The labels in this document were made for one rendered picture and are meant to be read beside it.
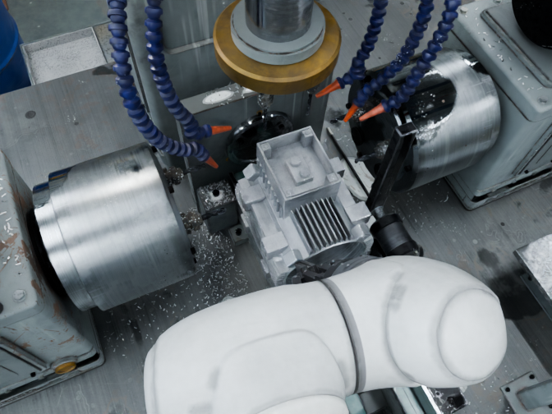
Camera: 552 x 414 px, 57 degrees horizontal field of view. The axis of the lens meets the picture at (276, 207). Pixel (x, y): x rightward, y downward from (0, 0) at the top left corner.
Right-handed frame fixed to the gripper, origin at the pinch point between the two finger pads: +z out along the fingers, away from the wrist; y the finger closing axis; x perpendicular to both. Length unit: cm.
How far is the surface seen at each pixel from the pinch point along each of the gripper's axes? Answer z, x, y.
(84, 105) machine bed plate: 64, -49, 25
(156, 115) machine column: 29.6, -34.9, 11.2
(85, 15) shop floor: 200, -124, 15
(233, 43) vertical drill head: -6.3, -34.7, 0.5
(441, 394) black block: 9.4, 32.8, -18.5
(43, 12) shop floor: 205, -132, 35
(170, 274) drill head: 9.8, -6.3, 19.4
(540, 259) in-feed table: 11, 18, -49
